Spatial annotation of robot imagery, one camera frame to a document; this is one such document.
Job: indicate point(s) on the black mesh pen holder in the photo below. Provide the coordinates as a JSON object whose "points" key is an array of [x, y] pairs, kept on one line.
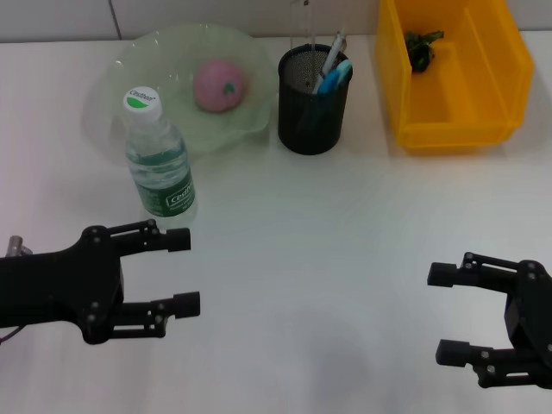
{"points": [[310, 125]]}

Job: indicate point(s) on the white grey ballpoint pen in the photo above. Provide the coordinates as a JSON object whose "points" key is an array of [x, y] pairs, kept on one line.
{"points": [[332, 56]]}

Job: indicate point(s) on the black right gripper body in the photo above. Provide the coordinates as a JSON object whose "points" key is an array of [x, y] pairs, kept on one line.
{"points": [[532, 302]]}

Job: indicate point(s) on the blue scissors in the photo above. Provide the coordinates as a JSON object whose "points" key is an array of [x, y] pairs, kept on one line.
{"points": [[332, 79]]}

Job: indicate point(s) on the dark green binder clip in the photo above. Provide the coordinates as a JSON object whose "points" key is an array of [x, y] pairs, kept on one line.
{"points": [[420, 52]]}

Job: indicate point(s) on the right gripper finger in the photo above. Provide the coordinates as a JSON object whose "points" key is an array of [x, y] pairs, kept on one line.
{"points": [[453, 353], [442, 274]]}

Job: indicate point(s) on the clear plastic ruler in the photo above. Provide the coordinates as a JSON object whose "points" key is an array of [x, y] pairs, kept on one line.
{"points": [[302, 26]]}

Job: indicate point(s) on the yellow plastic storage bin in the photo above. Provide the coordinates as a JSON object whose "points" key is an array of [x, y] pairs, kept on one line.
{"points": [[474, 121]]}

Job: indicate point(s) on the green translucent fruit plate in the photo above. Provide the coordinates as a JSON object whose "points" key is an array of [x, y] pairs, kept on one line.
{"points": [[241, 56]]}

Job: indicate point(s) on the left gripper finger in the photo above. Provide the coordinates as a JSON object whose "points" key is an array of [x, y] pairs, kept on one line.
{"points": [[185, 304], [177, 239]]}

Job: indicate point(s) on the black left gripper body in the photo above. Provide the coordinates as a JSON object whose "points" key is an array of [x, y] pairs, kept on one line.
{"points": [[56, 284]]}

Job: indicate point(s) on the clear bottle green label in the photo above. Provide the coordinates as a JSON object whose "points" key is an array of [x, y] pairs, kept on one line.
{"points": [[161, 172]]}

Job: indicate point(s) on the pink peach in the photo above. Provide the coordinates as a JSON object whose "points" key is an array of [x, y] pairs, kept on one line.
{"points": [[220, 86]]}

